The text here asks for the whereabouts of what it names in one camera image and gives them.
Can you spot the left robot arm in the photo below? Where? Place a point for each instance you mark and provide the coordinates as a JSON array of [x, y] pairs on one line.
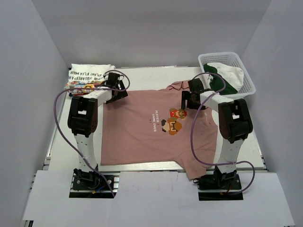
[[83, 114]]

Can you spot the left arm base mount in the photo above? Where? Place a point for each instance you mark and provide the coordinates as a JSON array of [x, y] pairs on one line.
[[90, 185]]

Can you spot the white printed t shirt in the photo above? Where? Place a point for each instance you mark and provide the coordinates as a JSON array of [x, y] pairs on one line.
[[86, 76]]

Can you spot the pink t shirt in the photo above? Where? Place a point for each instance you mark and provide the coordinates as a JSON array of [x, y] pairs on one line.
[[150, 126]]

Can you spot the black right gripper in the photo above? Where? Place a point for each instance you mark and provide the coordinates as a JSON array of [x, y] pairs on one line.
[[185, 100]]

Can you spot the green and white t shirt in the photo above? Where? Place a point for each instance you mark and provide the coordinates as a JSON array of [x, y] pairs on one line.
[[233, 76]]

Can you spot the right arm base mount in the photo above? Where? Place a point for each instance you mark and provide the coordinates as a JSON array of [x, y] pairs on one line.
[[219, 187]]

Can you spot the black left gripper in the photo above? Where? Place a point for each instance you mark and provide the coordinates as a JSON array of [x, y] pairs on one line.
[[120, 92]]

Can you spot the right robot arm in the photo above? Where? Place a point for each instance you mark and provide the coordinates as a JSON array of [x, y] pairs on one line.
[[234, 124]]

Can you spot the white plastic basket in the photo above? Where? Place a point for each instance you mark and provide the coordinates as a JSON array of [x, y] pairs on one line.
[[230, 59]]

